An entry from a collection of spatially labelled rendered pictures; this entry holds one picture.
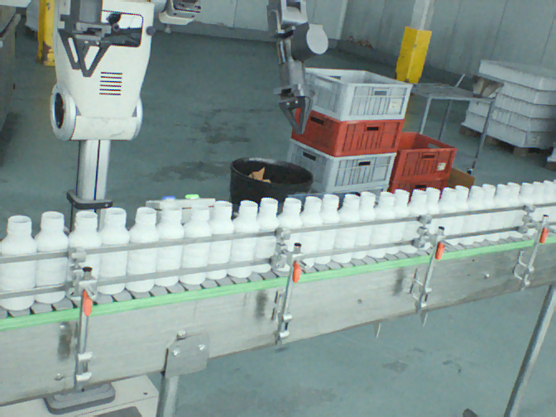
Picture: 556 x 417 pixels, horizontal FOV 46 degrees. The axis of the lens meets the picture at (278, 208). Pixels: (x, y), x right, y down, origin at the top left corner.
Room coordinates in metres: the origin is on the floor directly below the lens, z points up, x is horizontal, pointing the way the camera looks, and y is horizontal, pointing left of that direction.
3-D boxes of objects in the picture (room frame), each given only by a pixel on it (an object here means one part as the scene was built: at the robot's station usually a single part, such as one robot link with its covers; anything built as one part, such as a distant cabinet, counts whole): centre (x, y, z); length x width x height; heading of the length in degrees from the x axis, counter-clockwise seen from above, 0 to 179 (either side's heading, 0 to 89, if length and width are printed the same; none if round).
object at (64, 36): (1.24, 0.42, 1.44); 0.07 x 0.07 x 0.09; 38
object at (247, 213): (1.30, 0.06, 1.08); 0.06 x 0.06 x 0.17
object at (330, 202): (1.45, -0.12, 1.08); 0.06 x 0.06 x 0.17
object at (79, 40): (1.21, 0.40, 1.44); 0.07 x 0.07 x 0.09; 38
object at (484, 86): (6.61, -1.81, 0.85); 0.36 x 0.12 x 0.27; 38
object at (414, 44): (11.60, -1.80, 0.55); 0.40 x 0.40 x 1.10; 38
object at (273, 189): (3.34, 0.07, 0.32); 0.45 x 0.45 x 0.64
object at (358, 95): (4.08, -0.34, 1.00); 0.61 x 0.41 x 0.22; 135
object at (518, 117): (8.73, -3.01, 0.50); 1.23 x 1.05 x 1.00; 126
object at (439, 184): (4.59, -0.83, 0.33); 0.61 x 0.41 x 0.22; 131
